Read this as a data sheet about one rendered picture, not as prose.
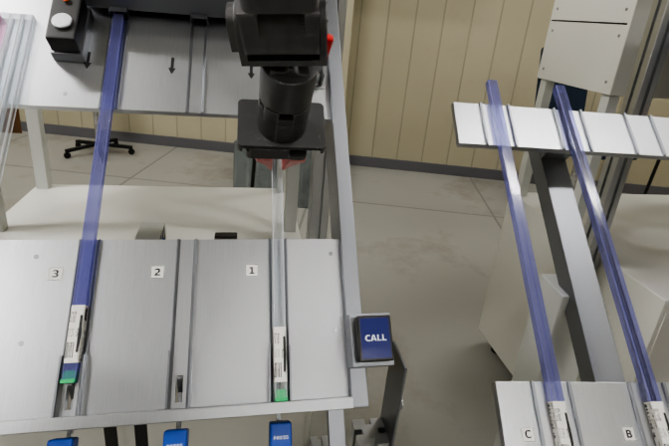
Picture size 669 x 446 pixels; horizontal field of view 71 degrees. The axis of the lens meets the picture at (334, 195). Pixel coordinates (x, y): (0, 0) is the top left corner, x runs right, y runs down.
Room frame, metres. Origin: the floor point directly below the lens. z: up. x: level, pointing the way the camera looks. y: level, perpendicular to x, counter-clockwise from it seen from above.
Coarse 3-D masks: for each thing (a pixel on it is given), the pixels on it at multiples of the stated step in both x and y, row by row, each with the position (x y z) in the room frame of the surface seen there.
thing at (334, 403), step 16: (304, 400) 0.40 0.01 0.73; (320, 400) 0.40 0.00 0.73; (336, 400) 0.41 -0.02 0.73; (352, 400) 0.41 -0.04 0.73; (80, 416) 0.35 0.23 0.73; (96, 416) 0.36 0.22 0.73; (112, 416) 0.36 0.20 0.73; (128, 416) 0.36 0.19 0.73; (144, 416) 0.36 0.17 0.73; (160, 416) 0.37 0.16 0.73; (176, 416) 0.37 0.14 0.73; (192, 416) 0.37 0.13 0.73; (208, 416) 0.37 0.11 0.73; (224, 416) 0.38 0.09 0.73; (240, 416) 0.38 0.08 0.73; (0, 432) 0.33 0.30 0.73; (16, 432) 0.34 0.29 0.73; (32, 432) 0.34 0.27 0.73
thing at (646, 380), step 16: (560, 96) 0.70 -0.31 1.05; (560, 112) 0.68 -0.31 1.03; (576, 128) 0.66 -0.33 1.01; (576, 144) 0.64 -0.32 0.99; (576, 160) 0.62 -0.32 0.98; (592, 192) 0.58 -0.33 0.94; (592, 208) 0.56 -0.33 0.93; (592, 224) 0.56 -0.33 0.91; (608, 240) 0.53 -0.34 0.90; (608, 256) 0.52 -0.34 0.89; (608, 272) 0.51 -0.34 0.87; (624, 288) 0.49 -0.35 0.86; (624, 304) 0.47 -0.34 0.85; (624, 320) 0.46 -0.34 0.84; (624, 336) 0.45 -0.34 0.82; (640, 336) 0.45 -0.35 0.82; (640, 352) 0.43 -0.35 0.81; (640, 368) 0.42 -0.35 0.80; (640, 384) 0.41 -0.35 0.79; (656, 384) 0.41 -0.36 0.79; (656, 400) 0.40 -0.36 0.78
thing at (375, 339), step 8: (360, 320) 0.45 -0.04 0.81; (368, 320) 0.45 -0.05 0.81; (376, 320) 0.46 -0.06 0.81; (384, 320) 0.46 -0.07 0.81; (360, 328) 0.45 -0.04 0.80; (368, 328) 0.45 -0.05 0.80; (376, 328) 0.45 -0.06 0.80; (384, 328) 0.45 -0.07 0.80; (368, 336) 0.44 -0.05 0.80; (376, 336) 0.44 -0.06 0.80; (384, 336) 0.44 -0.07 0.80; (368, 344) 0.44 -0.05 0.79; (376, 344) 0.44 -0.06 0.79; (384, 344) 0.44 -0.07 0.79; (368, 352) 0.43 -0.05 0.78; (376, 352) 0.43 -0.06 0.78; (384, 352) 0.43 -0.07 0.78
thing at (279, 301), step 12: (276, 168) 0.59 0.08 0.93; (276, 180) 0.58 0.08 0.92; (276, 192) 0.57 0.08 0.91; (276, 204) 0.56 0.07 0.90; (276, 216) 0.55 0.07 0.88; (276, 228) 0.54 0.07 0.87; (276, 240) 0.53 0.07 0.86; (276, 252) 0.52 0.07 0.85; (276, 264) 0.51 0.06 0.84; (276, 276) 0.50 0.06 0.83; (276, 288) 0.49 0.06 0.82; (276, 300) 0.48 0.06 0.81; (276, 312) 0.47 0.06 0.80; (276, 324) 0.46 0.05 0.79; (276, 384) 0.41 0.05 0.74; (276, 396) 0.41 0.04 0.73
